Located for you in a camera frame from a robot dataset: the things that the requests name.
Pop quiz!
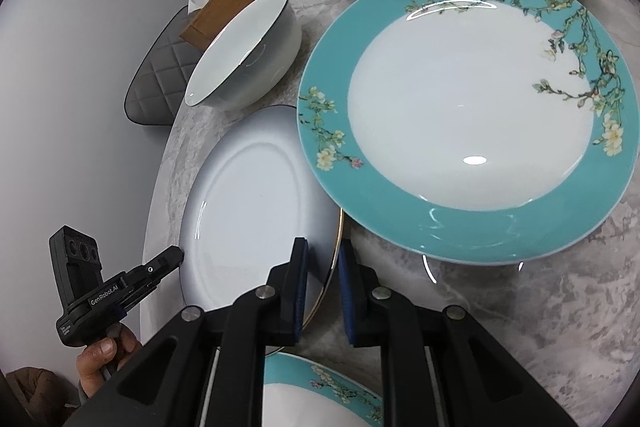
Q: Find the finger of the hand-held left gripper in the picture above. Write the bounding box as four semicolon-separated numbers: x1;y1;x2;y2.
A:
124;245;184;309

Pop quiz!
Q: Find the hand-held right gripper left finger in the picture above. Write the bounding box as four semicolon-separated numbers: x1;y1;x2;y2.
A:
65;237;309;427

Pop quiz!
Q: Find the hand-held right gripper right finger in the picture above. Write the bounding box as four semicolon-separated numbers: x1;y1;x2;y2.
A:
338;241;577;427

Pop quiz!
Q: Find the white plate with gold rim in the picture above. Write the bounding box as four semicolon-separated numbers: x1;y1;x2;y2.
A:
178;105;344;356

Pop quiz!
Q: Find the person's left forearm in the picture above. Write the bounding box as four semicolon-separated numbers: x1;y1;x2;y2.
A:
6;367;82;427

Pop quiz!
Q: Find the person's left hand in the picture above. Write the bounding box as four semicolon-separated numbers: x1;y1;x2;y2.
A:
76;323;144;401

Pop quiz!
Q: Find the small teal floral plate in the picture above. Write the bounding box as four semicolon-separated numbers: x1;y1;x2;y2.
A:
262;352;385;427

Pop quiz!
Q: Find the grey quilted chair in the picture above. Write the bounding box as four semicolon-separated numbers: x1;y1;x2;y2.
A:
124;4;207;128

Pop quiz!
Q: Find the large teal floral plate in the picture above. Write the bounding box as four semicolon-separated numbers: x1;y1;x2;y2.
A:
297;0;630;265

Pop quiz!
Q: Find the deep white bowl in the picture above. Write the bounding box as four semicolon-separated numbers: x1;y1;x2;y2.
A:
184;0;304;112

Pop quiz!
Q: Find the wooden tissue box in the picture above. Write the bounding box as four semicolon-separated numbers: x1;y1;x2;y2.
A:
180;0;277;54

